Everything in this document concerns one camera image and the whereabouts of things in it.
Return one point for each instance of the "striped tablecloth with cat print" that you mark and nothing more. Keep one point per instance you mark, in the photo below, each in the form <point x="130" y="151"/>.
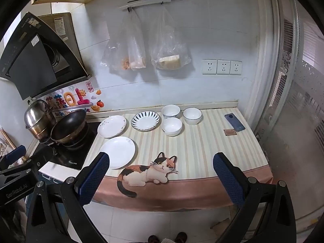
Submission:
<point x="197" y="151"/>

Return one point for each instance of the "window with frosted glass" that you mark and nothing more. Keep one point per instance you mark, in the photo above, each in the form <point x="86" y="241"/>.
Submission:
<point x="298" y="106"/>

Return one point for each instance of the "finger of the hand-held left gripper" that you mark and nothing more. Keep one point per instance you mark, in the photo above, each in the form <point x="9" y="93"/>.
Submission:
<point x="15" y="154"/>
<point x="41" y="157"/>

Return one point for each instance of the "clear plastic bag with block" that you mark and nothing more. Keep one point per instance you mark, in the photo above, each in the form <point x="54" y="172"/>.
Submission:
<point x="169" y="53"/>

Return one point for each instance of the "dark shoe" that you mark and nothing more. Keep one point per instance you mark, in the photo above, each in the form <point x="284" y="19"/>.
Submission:
<point x="153" y="239"/>
<point x="181" y="238"/>

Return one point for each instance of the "white plate with sprig print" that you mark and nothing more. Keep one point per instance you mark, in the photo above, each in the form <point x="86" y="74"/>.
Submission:
<point x="119" y="151"/>
<point x="112" y="127"/>

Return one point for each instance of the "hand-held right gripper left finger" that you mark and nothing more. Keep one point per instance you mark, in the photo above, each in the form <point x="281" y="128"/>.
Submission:
<point x="93" y="179"/>

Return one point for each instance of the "small brown card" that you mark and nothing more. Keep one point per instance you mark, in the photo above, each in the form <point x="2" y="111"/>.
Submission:
<point x="229" y="132"/>

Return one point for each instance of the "white bowl with black rim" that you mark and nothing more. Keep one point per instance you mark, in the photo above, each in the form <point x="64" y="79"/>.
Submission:
<point x="192" y="116"/>

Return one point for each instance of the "white wall socket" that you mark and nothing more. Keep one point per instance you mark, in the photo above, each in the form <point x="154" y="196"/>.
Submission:
<point x="236" y="67"/>
<point x="223" y="67"/>
<point x="209" y="67"/>

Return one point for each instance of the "dark wok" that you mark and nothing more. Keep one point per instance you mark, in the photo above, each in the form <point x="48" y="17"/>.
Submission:
<point x="68" y="126"/>

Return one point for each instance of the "white bowl with floral print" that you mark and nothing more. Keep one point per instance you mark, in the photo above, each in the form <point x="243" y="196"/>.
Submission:
<point x="170" y="110"/>

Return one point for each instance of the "black range hood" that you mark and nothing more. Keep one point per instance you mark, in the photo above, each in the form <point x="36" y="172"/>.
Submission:
<point x="33" y="63"/>

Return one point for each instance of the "colourful wall stickers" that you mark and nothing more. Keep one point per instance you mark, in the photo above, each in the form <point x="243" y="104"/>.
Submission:
<point x="73" y="100"/>

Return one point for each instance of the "stainless steel pot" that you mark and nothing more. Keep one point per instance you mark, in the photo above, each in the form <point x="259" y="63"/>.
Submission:
<point x="35" y="117"/>

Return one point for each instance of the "black induction cooktop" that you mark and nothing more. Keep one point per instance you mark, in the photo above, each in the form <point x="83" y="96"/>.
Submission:
<point x="73" y="158"/>

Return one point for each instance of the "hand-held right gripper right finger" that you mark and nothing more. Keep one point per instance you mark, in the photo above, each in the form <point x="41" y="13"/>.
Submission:
<point x="227" y="179"/>

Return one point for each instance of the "plain white bowl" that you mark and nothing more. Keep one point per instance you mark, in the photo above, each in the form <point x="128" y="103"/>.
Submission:
<point x="172" y="126"/>

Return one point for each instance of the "blue smartphone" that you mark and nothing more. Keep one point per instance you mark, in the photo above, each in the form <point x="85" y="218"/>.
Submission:
<point x="234" y="122"/>

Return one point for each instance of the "blue leaf pattern plate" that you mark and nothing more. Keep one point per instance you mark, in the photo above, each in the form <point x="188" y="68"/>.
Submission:
<point x="145" y="121"/>

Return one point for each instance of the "white wall hook rail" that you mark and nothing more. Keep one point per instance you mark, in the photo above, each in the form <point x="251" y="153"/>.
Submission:
<point x="144" y="3"/>

